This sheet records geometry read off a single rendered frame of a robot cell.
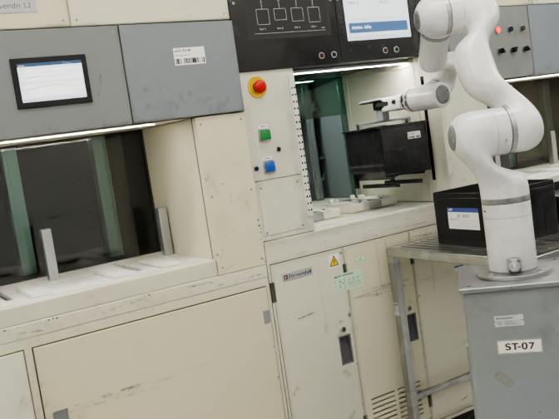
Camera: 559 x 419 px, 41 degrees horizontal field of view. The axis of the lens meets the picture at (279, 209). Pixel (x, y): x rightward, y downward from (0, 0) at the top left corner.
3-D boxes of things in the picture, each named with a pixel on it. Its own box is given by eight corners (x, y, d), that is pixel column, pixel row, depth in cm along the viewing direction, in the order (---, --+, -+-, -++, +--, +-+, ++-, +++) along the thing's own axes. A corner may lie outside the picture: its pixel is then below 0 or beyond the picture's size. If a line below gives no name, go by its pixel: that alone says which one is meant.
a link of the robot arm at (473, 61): (480, 166, 189) (541, 157, 190) (490, 141, 179) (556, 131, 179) (431, 18, 212) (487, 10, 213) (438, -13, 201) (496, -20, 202)
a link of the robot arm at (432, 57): (447, 7, 234) (437, 82, 257) (414, 31, 227) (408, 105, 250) (470, 19, 229) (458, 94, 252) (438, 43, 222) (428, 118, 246)
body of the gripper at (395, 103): (401, 112, 252) (380, 115, 261) (423, 109, 257) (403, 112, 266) (398, 90, 251) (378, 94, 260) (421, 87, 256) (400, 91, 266)
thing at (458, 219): (437, 244, 248) (430, 193, 246) (496, 228, 261) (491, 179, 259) (499, 248, 224) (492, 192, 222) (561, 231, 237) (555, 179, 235)
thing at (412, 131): (383, 189, 255) (371, 98, 253) (348, 191, 273) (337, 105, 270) (436, 179, 268) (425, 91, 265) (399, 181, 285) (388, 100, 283)
